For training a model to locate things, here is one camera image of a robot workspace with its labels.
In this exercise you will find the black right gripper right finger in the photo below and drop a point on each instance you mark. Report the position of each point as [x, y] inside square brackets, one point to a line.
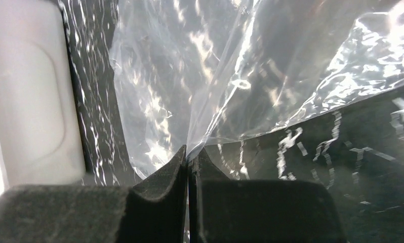
[226, 210]

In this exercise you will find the clear zip top bag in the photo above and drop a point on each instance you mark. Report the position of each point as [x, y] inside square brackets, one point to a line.
[197, 73]

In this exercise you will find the white plastic bin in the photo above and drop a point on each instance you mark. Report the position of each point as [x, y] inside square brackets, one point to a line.
[40, 141]

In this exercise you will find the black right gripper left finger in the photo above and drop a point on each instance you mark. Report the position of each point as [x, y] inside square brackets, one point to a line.
[151, 211]

